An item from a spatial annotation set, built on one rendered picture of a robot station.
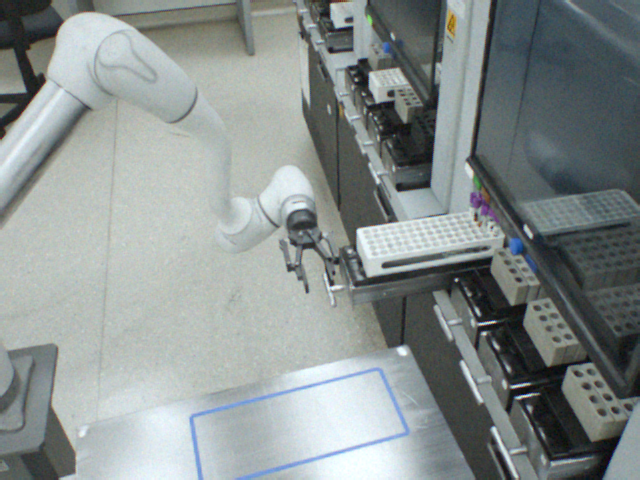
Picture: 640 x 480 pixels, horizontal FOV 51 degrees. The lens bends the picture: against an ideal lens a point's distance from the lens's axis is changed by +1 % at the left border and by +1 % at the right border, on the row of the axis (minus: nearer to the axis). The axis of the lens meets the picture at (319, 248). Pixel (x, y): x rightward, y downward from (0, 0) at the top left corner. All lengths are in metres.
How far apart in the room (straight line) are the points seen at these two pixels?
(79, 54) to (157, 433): 0.73
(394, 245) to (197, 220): 1.64
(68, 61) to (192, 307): 1.32
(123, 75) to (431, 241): 0.68
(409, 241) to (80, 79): 0.73
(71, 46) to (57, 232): 1.70
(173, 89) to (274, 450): 0.68
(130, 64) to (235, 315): 1.37
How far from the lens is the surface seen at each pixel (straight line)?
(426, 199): 1.73
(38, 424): 1.42
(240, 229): 1.69
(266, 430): 1.15
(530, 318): 1.29
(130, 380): 2.35
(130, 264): 2.77
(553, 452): 1.17
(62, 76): 1.42
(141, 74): 1.29
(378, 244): 1.39
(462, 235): 1.43
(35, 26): 3.62
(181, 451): 1.15
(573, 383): 1.19
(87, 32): 1.42
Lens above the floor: 1.77
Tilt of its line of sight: 41 degrees down
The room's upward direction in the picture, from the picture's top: 3 degrees counter-clockwise
